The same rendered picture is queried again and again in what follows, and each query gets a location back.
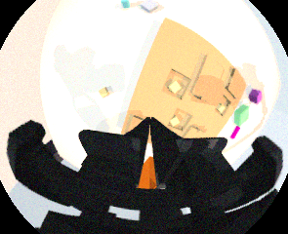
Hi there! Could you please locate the teal block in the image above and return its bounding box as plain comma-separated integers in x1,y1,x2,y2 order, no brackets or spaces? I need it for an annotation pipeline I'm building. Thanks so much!
121,0,129,9

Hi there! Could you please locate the purple cube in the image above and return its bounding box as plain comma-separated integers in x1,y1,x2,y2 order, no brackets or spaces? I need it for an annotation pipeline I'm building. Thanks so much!
248,89,262,104

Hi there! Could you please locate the magenta rectangular block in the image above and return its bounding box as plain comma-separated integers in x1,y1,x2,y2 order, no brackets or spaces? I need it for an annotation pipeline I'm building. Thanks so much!
230,126,240,139

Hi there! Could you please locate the green block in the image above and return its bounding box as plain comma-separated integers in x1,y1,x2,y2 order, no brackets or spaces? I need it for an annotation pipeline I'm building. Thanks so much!
234,102,250,128

